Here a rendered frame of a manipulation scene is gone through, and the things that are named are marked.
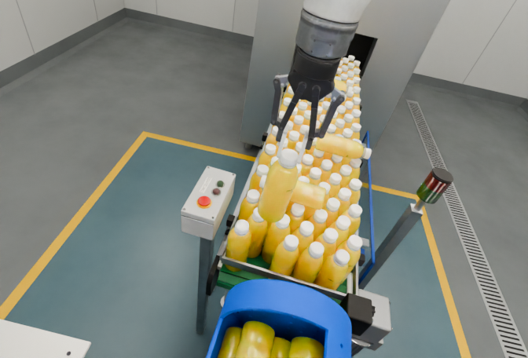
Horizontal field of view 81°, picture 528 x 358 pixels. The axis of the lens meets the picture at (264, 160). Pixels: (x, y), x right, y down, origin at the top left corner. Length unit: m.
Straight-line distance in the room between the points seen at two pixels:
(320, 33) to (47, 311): 1.92
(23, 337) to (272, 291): 0.54
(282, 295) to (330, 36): 0.46
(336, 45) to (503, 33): 4.86
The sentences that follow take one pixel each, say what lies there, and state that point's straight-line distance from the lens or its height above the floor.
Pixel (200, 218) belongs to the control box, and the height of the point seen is 1.09.
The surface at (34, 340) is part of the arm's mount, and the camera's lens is 0.90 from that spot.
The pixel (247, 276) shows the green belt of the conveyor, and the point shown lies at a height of 0.90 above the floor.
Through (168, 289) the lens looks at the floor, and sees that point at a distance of 2.00.
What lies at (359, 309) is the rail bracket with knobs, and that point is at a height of 1.00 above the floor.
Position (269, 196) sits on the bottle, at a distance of 0.71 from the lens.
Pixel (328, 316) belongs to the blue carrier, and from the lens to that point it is 0.66.
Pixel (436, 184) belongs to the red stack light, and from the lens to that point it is 1.04.
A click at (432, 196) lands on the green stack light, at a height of 1.19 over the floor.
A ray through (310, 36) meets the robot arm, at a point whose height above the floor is 1.65.
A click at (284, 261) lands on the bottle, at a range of 0.90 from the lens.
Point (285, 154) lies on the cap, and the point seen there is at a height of 1.39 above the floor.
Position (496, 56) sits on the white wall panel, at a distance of 5.43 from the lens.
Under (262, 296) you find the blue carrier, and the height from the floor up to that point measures 1.22.
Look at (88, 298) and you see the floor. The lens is 2.06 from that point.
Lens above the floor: 1.80
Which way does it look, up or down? 41 degrees down
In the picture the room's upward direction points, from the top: 12 degrees clockwise
